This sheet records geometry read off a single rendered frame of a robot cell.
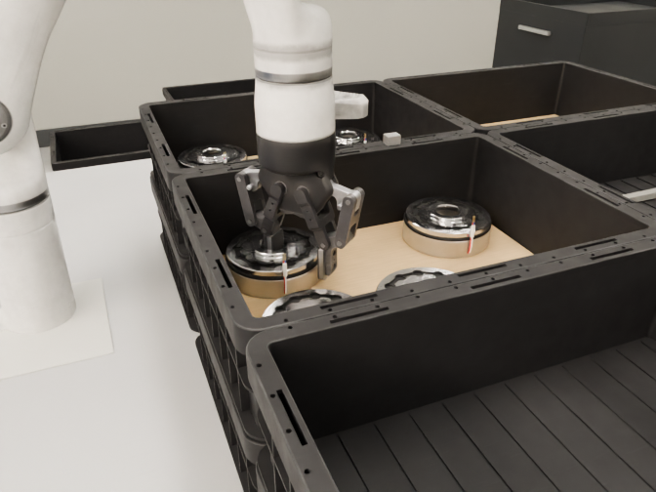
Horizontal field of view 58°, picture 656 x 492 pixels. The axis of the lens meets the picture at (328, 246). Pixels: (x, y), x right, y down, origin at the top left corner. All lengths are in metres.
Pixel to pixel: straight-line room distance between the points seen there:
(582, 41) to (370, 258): 1.63
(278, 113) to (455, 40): 4.00
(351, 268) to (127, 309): 0.35
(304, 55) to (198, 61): 3.29
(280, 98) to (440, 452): 0.32
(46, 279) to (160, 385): 0.21
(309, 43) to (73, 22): 3.21
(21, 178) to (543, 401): 0.61
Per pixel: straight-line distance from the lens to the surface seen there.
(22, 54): 0.72
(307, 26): 0.52
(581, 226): 0.67
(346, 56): 4.10
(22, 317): 0.85
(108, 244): 1.04
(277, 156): 0.55
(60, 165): 1.76
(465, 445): 0.48
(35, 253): 0.80
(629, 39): 2.35
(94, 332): 0.83
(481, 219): 0.73
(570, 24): 2.25
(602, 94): 1.19
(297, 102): 0.53
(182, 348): 0.78
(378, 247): 0.71
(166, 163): 0.70
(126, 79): 3.76
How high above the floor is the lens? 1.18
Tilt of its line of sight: 29 degrees down
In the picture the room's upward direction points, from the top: straight up
